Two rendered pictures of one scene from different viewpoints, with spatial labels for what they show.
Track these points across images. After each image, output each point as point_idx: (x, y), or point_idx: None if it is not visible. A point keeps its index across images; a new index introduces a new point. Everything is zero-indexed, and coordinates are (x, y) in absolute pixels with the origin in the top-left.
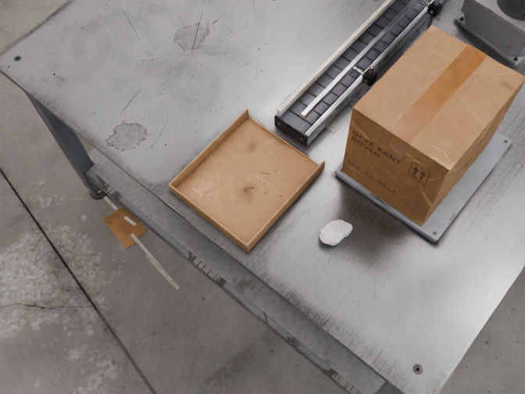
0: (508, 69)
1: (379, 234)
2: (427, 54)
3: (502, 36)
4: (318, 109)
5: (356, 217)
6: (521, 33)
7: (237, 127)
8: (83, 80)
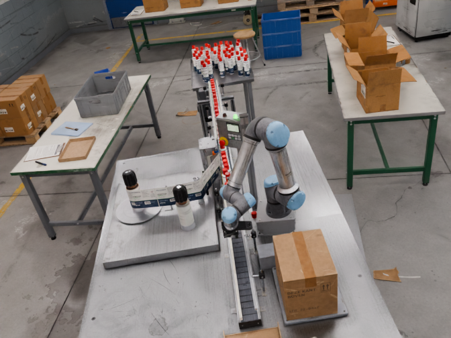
0: (313, 230)
1: (327, 330)
2: (283, 245)
3: (282, 227)
4: (252, 305)
5: (312, 332)
6: (290, 220)
7: None
8: None
